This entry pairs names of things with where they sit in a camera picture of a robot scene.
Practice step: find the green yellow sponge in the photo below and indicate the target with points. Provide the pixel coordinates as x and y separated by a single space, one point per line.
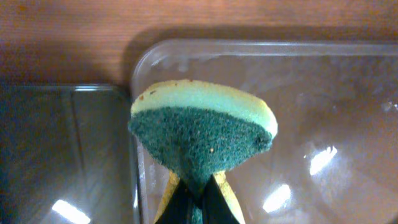
198 129

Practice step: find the large brown tray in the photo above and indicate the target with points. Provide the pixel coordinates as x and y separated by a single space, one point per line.
334 159

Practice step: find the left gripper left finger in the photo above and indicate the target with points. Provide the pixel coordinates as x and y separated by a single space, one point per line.
179 208

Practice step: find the small black tray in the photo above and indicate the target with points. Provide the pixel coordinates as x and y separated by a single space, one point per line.
65 155

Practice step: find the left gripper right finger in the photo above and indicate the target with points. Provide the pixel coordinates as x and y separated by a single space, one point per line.
215 209

